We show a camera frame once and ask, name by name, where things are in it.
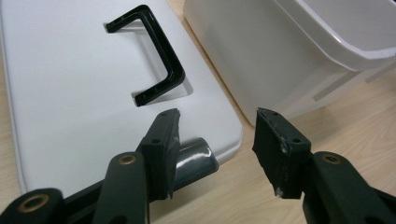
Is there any dark grey cylindrical hinge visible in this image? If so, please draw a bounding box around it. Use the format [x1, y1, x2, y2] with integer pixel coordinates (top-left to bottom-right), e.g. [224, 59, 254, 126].
[172, 136, 219, 191]

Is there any white plastic bin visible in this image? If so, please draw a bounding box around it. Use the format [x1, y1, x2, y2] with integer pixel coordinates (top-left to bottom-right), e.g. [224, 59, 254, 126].
[182, 0, 396, 127]

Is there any black lid handle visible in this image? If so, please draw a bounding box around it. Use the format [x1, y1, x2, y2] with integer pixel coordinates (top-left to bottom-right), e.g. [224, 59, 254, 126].
[104, 4, 187, 108]

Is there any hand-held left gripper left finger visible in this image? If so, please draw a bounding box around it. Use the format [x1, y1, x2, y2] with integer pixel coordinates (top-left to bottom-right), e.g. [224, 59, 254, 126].
[135, 107, 182, 202]

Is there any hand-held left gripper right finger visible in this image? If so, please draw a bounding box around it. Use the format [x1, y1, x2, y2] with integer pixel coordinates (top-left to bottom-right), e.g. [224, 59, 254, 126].
[251, 106, 313, 200]

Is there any white plastic bin lid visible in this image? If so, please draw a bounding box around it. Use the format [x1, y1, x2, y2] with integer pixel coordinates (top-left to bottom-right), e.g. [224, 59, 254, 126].
[0, 0, 244, 199]

